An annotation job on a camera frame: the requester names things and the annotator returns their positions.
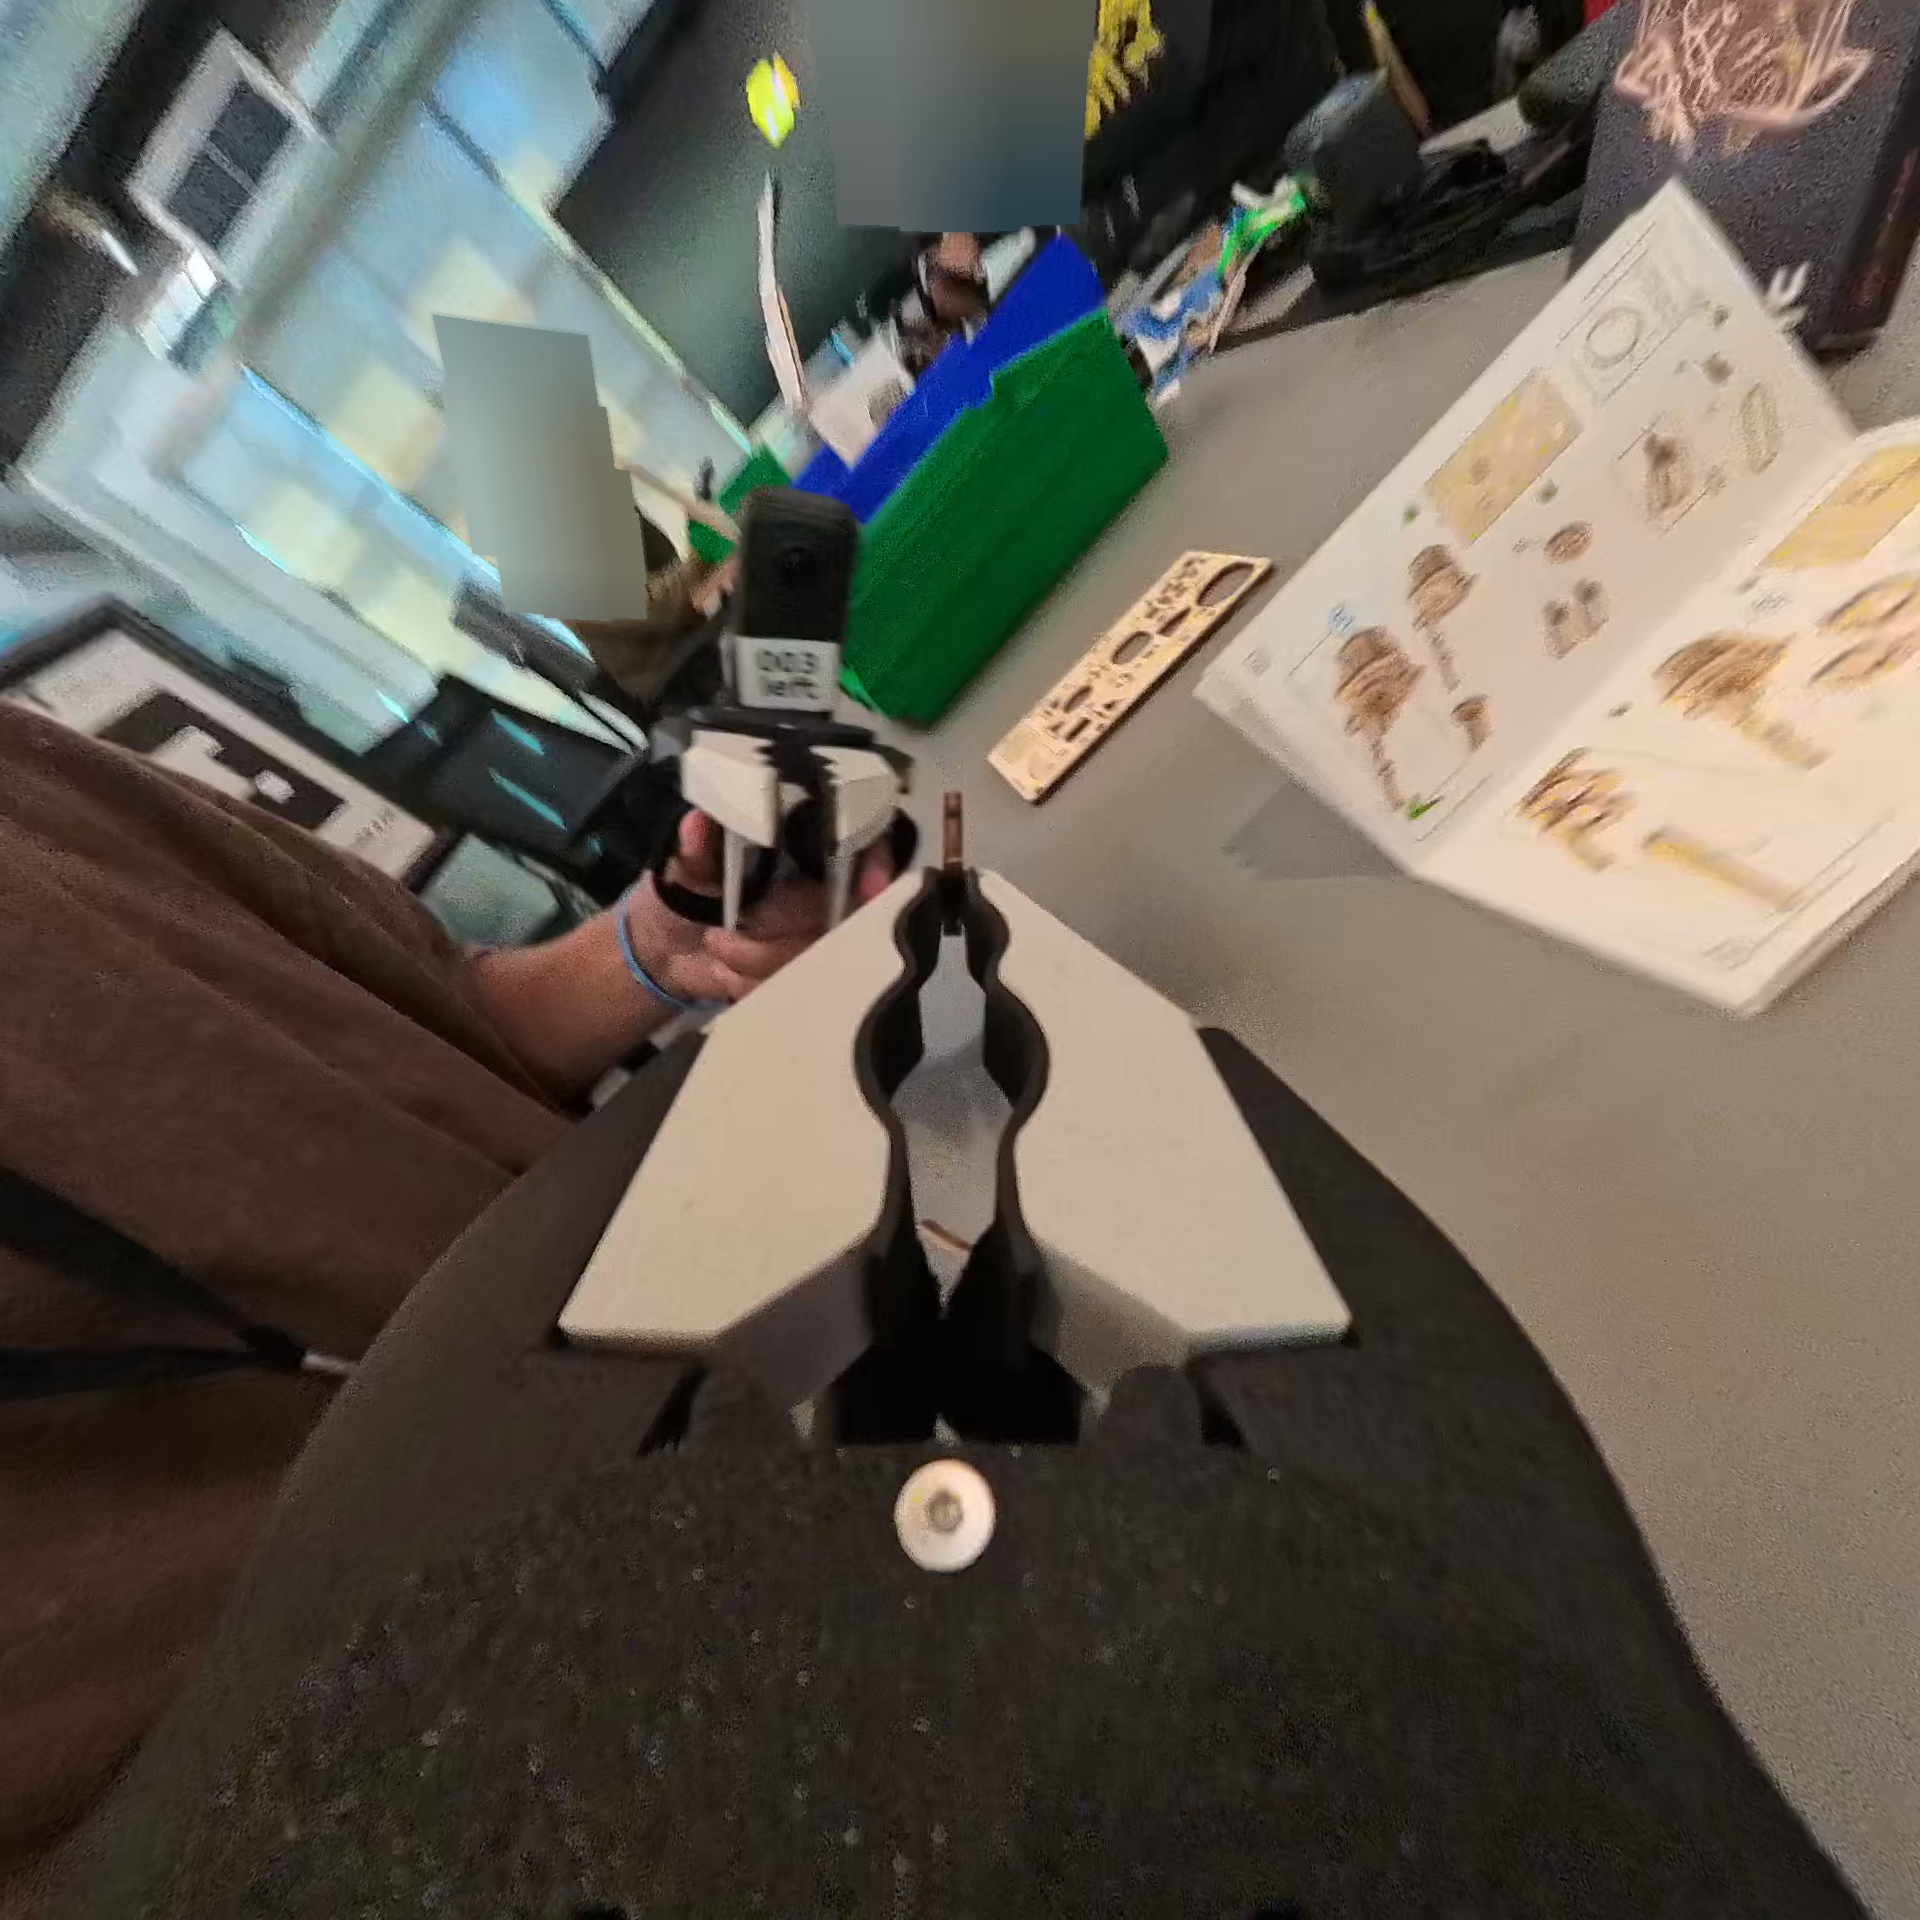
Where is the black printed box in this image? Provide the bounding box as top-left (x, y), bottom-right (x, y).
top-left (1573, 0), bottom-right (1920, 354)

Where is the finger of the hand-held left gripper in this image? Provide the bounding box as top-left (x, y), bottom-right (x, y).
top-left (682, 745), bottom-right (786, 933)
top-left (819, 750), bottom-right (900, 934)

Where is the green plastic bin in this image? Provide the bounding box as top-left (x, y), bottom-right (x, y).
top-left (705, 307), bottom-right (1172, 730)

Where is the framed black-and-white marker board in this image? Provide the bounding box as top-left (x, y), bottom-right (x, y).
top-left (0, 600), bottom-right (453, 885)

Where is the person's left hand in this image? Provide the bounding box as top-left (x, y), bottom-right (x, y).
top-left (650, 808), bottom-right (916, 1005)

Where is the blue wristband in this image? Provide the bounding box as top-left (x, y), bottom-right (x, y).
top-left (613, 903), bottom-right (695, 1013)

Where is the white framed marker board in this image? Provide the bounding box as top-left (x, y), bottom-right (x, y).
top-left (125, 28), bottom-right (323, 280)

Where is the dark monitor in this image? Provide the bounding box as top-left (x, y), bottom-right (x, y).
top-left (423, 678), bottom-right (650, 874)

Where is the laser-cut wooden part sheet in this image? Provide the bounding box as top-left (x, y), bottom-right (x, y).
top-left (986, 550), bottom-right (1275, 804)

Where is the dark rounded device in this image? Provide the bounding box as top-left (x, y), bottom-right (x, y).
top-left (1289, 67), bottom-right (1590, 295)

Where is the clutter of colourful model pieces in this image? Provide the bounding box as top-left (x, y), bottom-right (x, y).
top-left (1116, 177), bottom-right (1313, 401)

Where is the blue plastic bin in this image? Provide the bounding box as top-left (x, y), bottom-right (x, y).
top-left (795, 231), bottom-right (1112, 521)

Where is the person's left forearm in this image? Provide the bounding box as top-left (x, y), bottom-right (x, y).
top-left (465, 901), bottom-right (705, 1103)

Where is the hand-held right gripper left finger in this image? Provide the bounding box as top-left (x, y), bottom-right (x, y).
top-left (556, 868), bottom-right (953, 1421)

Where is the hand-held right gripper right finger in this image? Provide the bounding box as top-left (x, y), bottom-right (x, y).
top-left (945, 867), bottom-right (1353, 1411)

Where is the model instruction booklet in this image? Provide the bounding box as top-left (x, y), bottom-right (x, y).
top-left (1193, 181), bottom-right (1920, 1014)

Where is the black strap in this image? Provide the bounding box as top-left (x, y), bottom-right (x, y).
top-left (0, 1163), bottom-right (353, 1403)

